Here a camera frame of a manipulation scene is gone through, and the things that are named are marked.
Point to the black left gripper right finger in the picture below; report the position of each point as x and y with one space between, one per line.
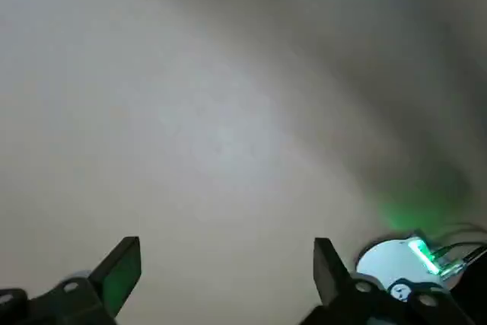
329 275

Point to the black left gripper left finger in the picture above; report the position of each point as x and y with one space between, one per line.
121 275

